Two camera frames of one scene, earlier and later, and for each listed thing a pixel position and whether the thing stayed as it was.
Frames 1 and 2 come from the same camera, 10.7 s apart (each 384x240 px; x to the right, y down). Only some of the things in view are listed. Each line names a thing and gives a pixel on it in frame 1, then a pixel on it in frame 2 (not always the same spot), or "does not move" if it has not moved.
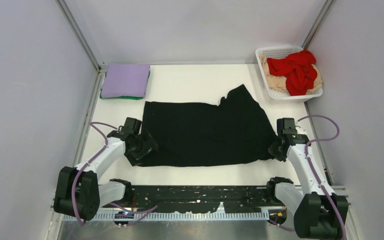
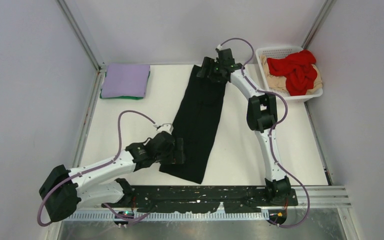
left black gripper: [148, 146] to [175, 156]
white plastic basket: [279, 51] does not move
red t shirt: [299, 68] does not move
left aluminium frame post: [87, 43] does not move
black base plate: [179, 199] does not move
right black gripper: [273, 152] to [209, 63]
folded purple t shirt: [125, 80] does not move
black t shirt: [234, 131] to [197, 121]
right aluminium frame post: [326, 9] does not move
